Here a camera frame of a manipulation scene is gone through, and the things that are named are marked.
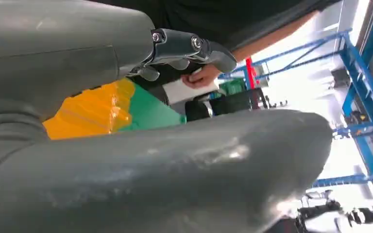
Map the white and black robot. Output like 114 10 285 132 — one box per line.
297 189 373 233

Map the red pole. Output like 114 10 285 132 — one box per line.
245 57 258 91

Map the yellow plastic sheet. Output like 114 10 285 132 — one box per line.
43 79 136 140

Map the tall blue metal frame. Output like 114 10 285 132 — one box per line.
312 0 373 222

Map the green plastic crate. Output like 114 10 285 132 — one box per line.
219 78 247 97

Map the person's right hand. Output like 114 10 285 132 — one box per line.
181 64 222 90

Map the black carry case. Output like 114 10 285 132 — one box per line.
209 91 254 117

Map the green table mat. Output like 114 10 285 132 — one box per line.
119 82 187 133

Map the person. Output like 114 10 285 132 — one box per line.
90 0 341 107

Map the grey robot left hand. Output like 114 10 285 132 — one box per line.
0 0 334 233

